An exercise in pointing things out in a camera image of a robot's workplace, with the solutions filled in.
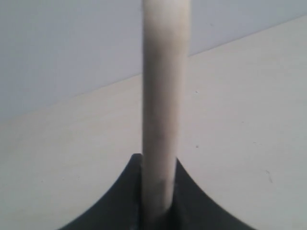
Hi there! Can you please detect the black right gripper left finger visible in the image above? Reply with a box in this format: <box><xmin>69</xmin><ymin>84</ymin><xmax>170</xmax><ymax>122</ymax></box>
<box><xmin>63</xmin><ymin>153</ymin><xmax>142</xmax><ymax>230</ymax></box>

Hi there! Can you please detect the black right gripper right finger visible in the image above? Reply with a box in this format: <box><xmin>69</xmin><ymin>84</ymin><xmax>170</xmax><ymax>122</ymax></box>
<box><xmin>169</xmin><ymin>161</ymin><xmax>253</xmax><ymax>230</ymax></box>

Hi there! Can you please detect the white wooden brush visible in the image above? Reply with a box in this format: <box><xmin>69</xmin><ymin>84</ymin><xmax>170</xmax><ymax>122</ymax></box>
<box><xmin>142</xmin><ymin>0</ymin><xmax>190</xmax><ymax>230</ymax></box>

